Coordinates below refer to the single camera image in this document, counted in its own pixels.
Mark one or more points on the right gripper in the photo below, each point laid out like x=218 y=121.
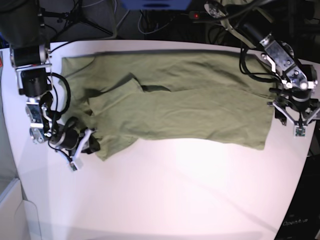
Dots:
x=78 y=143

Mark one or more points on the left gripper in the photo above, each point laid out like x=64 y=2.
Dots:
x=286 y=112

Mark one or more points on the green T-shirt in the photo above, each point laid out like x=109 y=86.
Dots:
x=157 y=96

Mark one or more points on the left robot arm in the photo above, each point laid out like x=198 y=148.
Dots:
x=253 y=26

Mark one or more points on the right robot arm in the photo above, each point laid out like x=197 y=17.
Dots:
x=22 y=26

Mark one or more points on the white cardboard box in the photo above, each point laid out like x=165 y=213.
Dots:
x=18 y=217

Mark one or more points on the black OpenArm case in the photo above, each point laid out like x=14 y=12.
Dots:
x=302 y=220

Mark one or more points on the black power strip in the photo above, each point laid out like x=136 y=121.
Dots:
x=197 y=15

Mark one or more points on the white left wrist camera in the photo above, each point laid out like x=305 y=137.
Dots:
x=299 y=131

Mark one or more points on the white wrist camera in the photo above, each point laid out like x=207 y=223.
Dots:
x=299 y=131
x=76 y=165

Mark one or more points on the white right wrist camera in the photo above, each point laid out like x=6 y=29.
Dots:
x=76 y=165

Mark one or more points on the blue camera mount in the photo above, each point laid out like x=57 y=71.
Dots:
x=156 y=4

